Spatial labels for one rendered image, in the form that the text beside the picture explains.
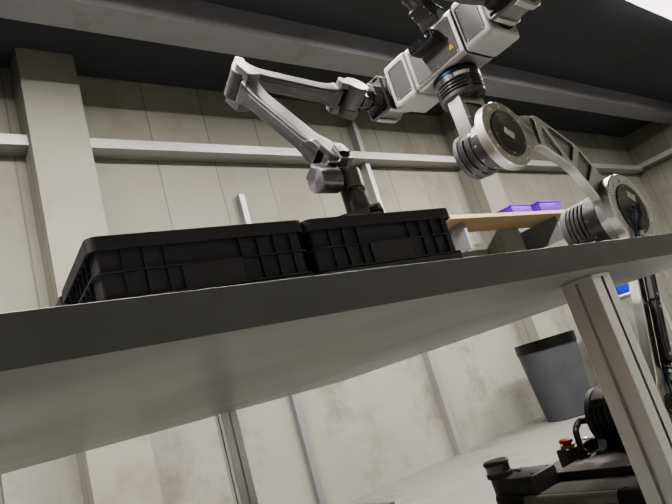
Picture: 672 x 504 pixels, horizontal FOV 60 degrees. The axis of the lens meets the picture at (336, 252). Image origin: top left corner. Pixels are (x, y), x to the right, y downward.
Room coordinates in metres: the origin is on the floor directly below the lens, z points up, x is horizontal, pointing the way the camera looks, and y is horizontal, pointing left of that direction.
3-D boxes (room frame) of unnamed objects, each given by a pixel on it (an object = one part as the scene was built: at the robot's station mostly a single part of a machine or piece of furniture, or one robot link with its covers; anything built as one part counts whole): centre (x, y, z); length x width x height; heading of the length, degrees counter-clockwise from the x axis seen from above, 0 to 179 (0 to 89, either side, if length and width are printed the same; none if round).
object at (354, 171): (1.26, -0.07, 1.04); 0.07 x 0.06 x 0.07; 130
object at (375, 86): (1.69, -0.24, 1.45); 0.09 x 0.08 x 0.12; 40
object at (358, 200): (1.26, -0.08, 0.98); 0.10 x 0.07 x 0.07; 81
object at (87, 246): (1.09, 0.29, 0.92); 0.40 x 0.30 x 0.02; 125
